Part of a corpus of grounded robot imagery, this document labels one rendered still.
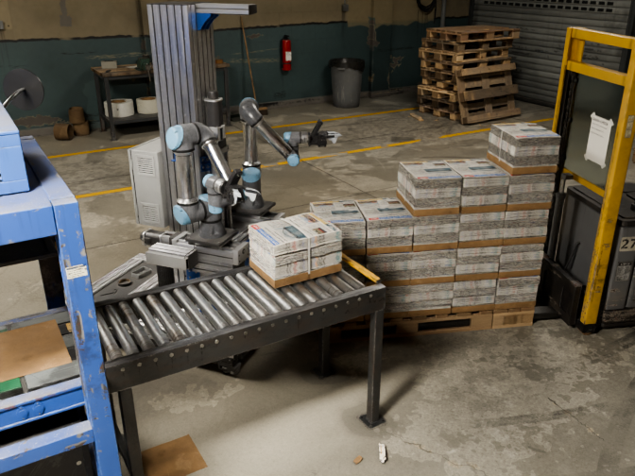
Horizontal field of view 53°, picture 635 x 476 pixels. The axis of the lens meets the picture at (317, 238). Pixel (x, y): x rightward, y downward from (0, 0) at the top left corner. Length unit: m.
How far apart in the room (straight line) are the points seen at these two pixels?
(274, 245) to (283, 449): 1.05
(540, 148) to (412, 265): 1.02
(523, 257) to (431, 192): 0.80
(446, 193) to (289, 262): 1.24
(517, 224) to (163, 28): 2.36
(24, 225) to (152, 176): 1.81
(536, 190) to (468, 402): 1.34
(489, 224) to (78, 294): 2.60
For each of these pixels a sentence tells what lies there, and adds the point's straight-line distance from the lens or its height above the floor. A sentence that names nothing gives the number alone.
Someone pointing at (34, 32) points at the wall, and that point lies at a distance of 9.61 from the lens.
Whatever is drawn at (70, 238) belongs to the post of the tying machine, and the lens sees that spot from 2.12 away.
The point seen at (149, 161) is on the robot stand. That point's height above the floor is 1.17.
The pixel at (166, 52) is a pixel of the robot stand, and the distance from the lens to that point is 3.63.
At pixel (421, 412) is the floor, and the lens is 3.58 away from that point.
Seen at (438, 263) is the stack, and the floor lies 0.52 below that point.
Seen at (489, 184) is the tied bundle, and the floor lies 1.01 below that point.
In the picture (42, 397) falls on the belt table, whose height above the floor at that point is 0.79.
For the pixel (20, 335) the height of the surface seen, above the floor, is 0.80.
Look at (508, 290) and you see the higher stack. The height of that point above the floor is 0.28.
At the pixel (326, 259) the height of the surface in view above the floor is 0.89.
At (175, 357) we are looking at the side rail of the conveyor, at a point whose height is 0.76.
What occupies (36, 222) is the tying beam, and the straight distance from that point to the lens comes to 2.09.
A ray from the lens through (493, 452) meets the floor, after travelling 3.41.
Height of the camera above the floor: 2.22
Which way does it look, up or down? 23 degrees down
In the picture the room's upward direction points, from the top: straight up
